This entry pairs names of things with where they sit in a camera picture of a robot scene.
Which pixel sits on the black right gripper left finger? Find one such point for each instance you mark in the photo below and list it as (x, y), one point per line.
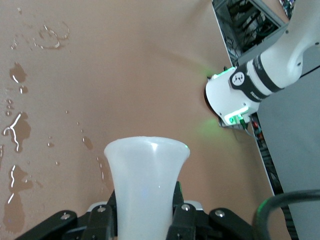
(97, 225)

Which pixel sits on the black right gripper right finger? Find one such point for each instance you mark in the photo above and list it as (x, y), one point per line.
(185, 225)

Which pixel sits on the translucent squeeze bottle orange cap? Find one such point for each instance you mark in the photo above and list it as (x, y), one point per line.
(145, 187)

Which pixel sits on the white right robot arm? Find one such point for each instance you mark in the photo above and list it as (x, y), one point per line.
(225, 95)

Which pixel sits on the grey rack with wiring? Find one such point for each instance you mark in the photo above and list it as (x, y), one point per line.
(245, 25)

